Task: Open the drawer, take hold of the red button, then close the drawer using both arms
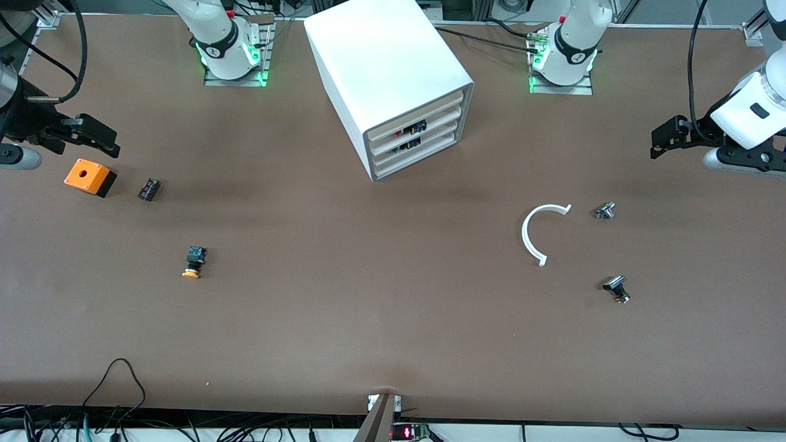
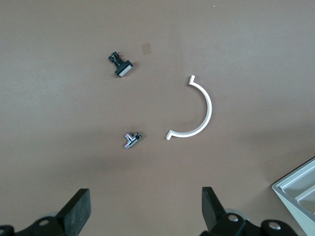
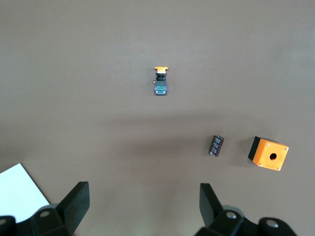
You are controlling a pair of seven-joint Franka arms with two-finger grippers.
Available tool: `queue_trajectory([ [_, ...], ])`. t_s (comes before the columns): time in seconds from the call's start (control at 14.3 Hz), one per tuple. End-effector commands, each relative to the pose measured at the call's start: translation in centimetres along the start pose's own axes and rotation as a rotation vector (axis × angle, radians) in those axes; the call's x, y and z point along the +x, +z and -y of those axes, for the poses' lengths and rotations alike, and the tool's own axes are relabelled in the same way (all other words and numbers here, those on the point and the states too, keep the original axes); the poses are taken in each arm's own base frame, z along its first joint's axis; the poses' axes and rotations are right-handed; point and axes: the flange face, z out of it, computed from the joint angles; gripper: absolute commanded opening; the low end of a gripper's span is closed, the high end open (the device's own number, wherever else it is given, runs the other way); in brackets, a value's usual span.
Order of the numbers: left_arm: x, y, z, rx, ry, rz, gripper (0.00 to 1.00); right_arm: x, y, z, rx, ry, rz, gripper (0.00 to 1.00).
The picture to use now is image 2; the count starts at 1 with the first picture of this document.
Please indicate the chrome metal fitting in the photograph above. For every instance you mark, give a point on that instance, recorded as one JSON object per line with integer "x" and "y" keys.
{"x": 130, "y": 141}

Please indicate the white semicircular bracket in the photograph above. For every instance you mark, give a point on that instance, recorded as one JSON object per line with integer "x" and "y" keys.
{"x": 209, "y": 108}

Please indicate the white drawer cabinet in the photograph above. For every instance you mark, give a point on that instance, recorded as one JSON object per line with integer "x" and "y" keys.
{"x": 295, "y": 186}

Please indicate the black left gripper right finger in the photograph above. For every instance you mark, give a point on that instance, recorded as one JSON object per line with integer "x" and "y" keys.
{"x": 211, "y": 209}

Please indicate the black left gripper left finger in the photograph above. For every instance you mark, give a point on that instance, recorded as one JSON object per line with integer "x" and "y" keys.
{"x": 73, "y": 209}

